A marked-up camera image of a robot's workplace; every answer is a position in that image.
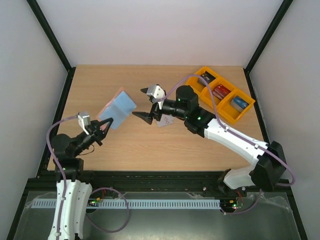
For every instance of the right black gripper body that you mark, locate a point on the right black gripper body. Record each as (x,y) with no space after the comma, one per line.
(154,110)

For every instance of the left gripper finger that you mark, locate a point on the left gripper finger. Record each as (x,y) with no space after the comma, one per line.
(96,125)
(105,125)

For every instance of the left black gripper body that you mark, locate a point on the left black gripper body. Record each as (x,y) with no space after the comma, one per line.
(95,134)

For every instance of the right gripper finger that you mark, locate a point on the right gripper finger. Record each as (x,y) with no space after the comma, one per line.
(145,90)
(145,116)

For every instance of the pink leather card holder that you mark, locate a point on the pink leather card holder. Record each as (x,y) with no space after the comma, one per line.
(119,108)

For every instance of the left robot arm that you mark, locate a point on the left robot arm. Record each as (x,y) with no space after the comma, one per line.
(72,192)

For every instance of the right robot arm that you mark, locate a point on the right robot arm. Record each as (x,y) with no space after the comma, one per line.
(264,171)

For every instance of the yellow bin with black cards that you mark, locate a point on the yellow bin with black cards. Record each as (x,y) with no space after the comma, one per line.
(192,81)

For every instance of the black card stack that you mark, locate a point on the black card stack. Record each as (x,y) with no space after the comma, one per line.
(208,77)

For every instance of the red card stack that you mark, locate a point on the red card stack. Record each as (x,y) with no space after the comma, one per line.
(220,91)

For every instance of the yellow bin with red cards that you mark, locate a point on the yellow bin with red cards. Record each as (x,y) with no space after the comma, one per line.
(206,94)

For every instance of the blue card stack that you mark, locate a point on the blue card stack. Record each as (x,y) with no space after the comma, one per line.
(238,103)

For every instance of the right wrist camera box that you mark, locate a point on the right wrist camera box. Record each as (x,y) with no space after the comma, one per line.
(156,95)

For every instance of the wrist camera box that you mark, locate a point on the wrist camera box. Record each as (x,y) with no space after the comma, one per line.
(84,120)
(156,95)

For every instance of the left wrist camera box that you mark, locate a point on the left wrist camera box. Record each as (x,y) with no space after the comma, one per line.
(84,120)

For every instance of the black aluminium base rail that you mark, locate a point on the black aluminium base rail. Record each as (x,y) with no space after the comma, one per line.
(204,182)

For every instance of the white slotted cable duct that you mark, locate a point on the white slotted cable duct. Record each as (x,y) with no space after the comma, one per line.
(158,204)

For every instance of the left black frame post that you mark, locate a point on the left black frame post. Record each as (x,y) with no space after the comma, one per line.
(42,20)

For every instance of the black frame post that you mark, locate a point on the black frame post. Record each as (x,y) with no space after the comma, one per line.
(278,17)
(42,20)

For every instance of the right black frame post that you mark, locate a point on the right black frame post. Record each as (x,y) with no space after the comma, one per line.
(278,17)

